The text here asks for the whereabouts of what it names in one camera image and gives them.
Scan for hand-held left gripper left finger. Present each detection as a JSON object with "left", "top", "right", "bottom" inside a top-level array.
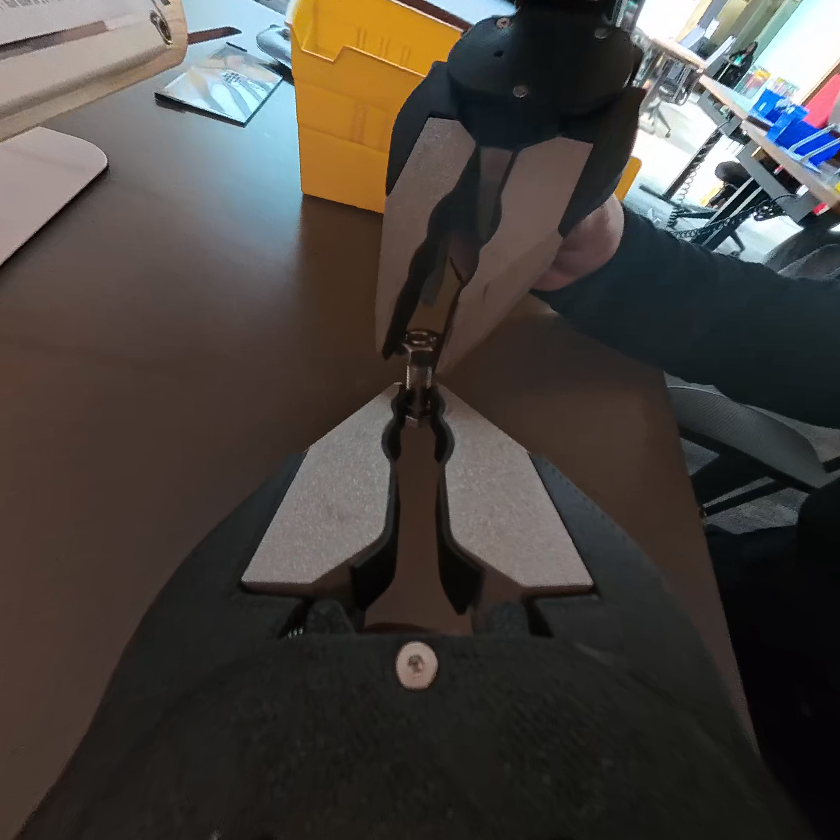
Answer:
[{"left": 240, "top": 382, "right": 404, "bottom": 610}]

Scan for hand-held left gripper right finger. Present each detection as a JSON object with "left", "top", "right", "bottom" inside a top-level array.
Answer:
[{"left": 430, "top": 382, "right": 596, "bottom": 616}]

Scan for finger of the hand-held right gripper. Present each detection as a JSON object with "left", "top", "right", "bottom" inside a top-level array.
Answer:
[
  {"left": 374, "top": 117, "right": 478, "bottom": 360},
  {"left": 437, "top": 133, "right": 596, "bottom": 376}
]

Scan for yellow plastic bin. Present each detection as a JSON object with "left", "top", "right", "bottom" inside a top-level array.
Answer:
[{"left": 284, "top": 0, "right": 643, "bottom": 215}]

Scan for silver hex nut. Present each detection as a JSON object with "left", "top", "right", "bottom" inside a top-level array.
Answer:
[{"left": 396, "top": 329, "right": 442, "bottom": 360}]

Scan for silver bolt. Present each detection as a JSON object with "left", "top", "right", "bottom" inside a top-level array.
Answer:
[{"left": 399, "top": 356, "right": 439, "bottom": 429}]

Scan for person's right hand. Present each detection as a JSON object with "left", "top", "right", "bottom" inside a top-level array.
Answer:
[{"left": 533, "top": 196, "right": 626, "bottom": 293}]

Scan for grey desk with wooden edge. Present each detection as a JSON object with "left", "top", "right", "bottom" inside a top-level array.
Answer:
[{"left": 400, "top": 0, "right": 519, "bottom": 32}]

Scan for grey rounded device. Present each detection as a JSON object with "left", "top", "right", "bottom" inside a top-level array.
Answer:
[{"left": 256, "top": 25, "right": 294, "bottom": 68}]

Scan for black patterned card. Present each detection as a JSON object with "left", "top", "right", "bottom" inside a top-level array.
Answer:
[{"left": 154, "top": 42, "right": 284, "bottom": 127}]

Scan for wooden standing desk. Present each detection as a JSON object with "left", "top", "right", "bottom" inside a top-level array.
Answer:
[{"left": 646, "top": 36, "right": 840, "bottom": 252}]

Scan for blue plastic bins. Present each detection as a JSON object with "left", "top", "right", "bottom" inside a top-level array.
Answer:
[{"left": 748, "top": 84, "right": 840, "bottom": 165}]

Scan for grey office chair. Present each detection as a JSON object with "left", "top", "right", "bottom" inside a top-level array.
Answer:
[{"left": 666, "top": 384, "right": 840, "bottom": 519}]

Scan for person's dark torso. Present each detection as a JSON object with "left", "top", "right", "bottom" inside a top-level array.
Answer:
[{"left": 705, "top": 484, "right": 840, "bottom": 840}]

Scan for printed instruction sheet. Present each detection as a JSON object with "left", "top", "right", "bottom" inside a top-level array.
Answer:
[{"left": 0, "top": 0, "right": 152, "bottom": 47}]

